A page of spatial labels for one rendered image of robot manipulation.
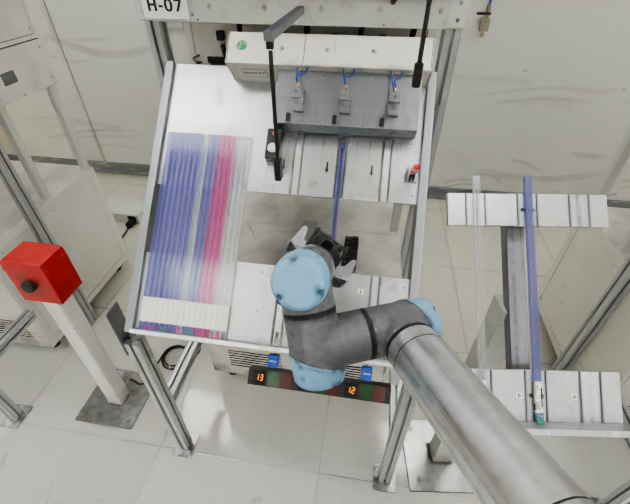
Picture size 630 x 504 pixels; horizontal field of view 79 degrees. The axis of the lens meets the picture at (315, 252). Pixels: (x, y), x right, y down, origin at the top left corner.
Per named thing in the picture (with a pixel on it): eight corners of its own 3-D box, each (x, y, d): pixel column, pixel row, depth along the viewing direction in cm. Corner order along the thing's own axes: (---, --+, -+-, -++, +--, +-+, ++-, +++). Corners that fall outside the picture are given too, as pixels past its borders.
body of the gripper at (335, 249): (351, 248, 74) (349, 255, 62) (325, 283, 75) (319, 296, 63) (318, 225, 74) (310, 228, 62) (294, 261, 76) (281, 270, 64)
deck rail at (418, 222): (408, 364, 92) (412, 369, 86) (400, 363, 92) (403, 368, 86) (432, 85, 99) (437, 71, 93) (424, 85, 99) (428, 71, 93)
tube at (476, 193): (485, 420, 77) (488, 422, 76) (478, 420, 77) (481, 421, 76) (478, 177, 83) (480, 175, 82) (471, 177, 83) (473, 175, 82)
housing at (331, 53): (422, 101, 100) (433, 70, 86) (241, 92, 105) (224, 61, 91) (424, 72, 100) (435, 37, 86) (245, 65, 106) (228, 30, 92)
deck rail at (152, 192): (145, 330, 100) (131, 332, 94) (138, 329, 100) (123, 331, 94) (183, 74, 107) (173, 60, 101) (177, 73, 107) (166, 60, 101)
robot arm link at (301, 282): (272, 322, 49) (261, 256, 48) (288, 302, 59) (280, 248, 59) (333, 315, 48) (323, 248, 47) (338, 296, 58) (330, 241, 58)
